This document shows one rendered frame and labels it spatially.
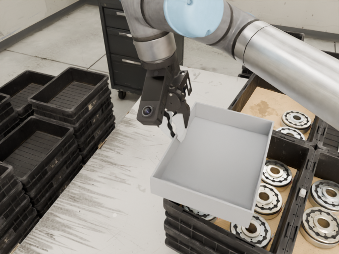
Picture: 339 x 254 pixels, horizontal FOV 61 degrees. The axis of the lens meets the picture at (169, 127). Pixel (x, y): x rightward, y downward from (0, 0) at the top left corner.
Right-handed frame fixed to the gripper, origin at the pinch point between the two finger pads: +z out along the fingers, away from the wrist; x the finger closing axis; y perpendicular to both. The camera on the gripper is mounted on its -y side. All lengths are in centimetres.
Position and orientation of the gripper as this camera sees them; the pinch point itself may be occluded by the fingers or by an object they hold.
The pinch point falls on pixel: (176, 139)
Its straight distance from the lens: 66.7
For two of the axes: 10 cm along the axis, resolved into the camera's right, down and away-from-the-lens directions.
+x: -9.2, -0.3, 3.9
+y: 3.2, -6.3, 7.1
